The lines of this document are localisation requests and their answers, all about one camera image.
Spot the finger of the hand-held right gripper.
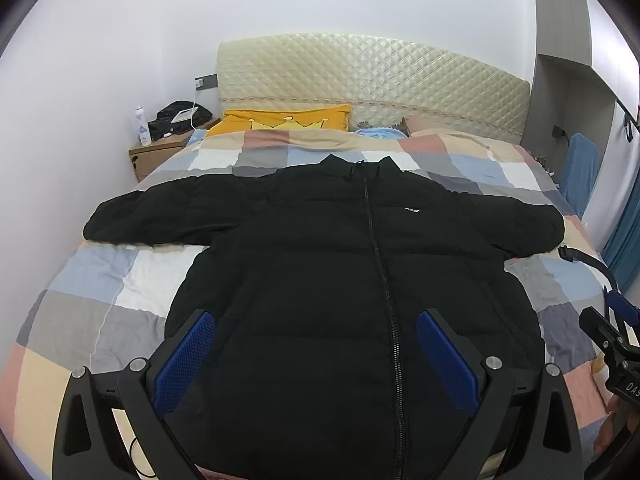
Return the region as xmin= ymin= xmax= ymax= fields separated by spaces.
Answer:
xmin=556 ymin=245 xmax=640 ymax=335
xmin=579 ymin=306 xmax=632 ymax=358

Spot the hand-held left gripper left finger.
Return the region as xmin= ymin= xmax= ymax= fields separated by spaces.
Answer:
xmin=51 ymin=309 xmax=219 ymax=480

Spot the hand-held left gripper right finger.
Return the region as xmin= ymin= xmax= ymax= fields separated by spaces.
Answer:
xmin=416 ymin=308 xmax=586 ymax=480

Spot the black puffer jacket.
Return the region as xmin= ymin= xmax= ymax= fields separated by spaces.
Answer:
xmin=83 ymin=154 xmax=566 ymax=480

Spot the person's right hand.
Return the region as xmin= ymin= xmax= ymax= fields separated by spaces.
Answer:
xmin=594 ymin=395 xmax=632 ymax=456

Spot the blue curtain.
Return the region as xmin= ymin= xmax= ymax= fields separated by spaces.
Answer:
xmin=600 ymin=187 xmax=640 ymax=296

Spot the checkered pastel duvet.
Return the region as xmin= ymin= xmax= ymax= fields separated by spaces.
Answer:
xmin=0 ymin=127 xmax=623 ymax=480

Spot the blue cloth on chair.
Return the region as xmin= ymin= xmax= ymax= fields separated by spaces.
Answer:
xmin=558 ymin=132 xmax=601 ymax=218

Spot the black hanging hook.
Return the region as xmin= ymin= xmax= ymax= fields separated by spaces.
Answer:
xmin=620 ymin=105 xmax=640 ymax=141

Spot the wooden nightstand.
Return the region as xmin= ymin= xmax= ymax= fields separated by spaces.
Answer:
xmin=128 ymin=116 xmax=223 ymax=183

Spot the grey wardrobe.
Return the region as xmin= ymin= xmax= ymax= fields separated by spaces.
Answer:
xmin=528 ymin=0 xmax=640 ymax=221

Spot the white bottle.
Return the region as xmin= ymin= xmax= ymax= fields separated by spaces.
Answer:
xmin=133 ymin=105 xmax=152 ymax=147

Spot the pink pillow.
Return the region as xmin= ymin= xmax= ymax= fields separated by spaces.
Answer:
xmin=402 ymin=115 xmax=481 ymax=138

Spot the light blue pillow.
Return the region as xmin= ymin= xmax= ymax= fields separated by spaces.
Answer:
xmin=355 ymin=126 xmax=408 ymax=140

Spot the black bag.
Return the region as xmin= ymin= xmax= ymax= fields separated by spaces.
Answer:
xmin=147 ymin=101 xmax=213 ymax=141

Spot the yellow pillow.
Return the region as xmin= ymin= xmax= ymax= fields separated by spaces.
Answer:
xmin=206 ymin=104 xmax=353 ymax=137

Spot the cream quilted headboard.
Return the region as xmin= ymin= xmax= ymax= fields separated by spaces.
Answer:
xmin=216 ymin=32 xmax=531 ymax=147

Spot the white charging cable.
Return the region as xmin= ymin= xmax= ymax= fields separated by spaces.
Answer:
xmin=189 ymin=80 xmax=201 ymax=133

